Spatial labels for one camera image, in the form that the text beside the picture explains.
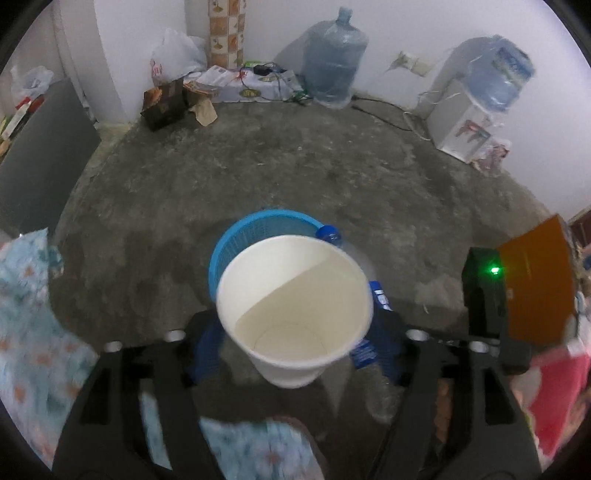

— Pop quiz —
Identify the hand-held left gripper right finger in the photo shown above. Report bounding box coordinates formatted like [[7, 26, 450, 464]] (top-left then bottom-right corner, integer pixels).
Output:
[[368, 311, 542, 480]]

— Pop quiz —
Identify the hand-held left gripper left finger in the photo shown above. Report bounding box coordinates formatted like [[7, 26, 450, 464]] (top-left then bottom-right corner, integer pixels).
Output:
[[52, 311, 228, 480]]

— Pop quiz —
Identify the white paper cup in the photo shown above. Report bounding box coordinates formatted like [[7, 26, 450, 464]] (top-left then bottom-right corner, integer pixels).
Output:
[[216, 234, 375, 389]]

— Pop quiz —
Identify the blue plastic basket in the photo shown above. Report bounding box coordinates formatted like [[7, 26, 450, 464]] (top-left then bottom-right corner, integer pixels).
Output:
[[208, 210, 343, 306]]

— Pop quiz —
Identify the clear plastic bottle blue label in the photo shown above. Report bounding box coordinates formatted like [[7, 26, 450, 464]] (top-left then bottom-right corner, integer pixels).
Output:
[[315, 224, 394, 371]]

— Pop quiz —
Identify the pink clothing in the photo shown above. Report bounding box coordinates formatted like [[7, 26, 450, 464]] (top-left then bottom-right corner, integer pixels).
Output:
[[526, 340, 591, 468]]

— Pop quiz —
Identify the printed plastic packet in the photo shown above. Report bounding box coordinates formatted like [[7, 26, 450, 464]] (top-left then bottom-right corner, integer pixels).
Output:
[[471, 136, 513, 179]]

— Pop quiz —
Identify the floral blue blanket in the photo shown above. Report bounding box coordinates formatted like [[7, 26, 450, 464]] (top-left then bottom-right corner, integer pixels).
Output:
[[0, 228, 325, 480]]

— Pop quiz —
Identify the white water dispenser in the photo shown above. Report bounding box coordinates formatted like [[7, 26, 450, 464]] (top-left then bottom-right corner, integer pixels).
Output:
[[426, 78, 498, 163]]

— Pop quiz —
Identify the labelled water jug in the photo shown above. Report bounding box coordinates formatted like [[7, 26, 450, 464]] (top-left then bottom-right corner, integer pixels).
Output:
[[466, 34, 536, 113]]

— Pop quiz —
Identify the tan paper bag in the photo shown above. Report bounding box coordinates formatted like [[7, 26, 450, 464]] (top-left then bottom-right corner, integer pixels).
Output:
[[193, 98, 219, 127]]

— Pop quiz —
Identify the dark brown box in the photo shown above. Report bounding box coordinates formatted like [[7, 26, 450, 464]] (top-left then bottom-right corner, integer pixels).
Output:
[[141, 78, 195, 133]]

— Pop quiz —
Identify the grey cabinet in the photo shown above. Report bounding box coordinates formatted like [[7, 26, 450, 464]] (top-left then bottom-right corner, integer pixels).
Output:
[[0, 78, 102, 237]]

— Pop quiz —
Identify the empty blue water jug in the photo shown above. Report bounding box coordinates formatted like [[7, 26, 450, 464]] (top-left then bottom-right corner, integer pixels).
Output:
[[300, 7, 369, 110]]

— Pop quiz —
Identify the white plastic shopping bag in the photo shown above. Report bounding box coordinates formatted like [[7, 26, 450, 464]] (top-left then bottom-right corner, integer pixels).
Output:
[[148, 27, 208, 86]]

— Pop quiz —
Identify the tile patterned roll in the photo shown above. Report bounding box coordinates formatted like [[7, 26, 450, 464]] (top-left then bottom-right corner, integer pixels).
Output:
[[208, 0, 245, 70]]

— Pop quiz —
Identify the clear plastic bag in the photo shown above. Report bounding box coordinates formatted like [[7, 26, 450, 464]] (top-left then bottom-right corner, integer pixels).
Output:
[[10, 65, 54, 100]]

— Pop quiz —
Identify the white cable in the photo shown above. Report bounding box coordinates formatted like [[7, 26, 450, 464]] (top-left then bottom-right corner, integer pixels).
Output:
[[401, 89, 463, 142]]

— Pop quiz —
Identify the black floor cable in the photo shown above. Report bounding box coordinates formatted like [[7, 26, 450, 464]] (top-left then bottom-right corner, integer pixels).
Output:
[[352, 95, 433, 136]]

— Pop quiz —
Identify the white wall socket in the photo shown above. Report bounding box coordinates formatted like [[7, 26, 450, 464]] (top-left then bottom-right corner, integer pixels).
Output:
[[396, 52, 435, 77]]

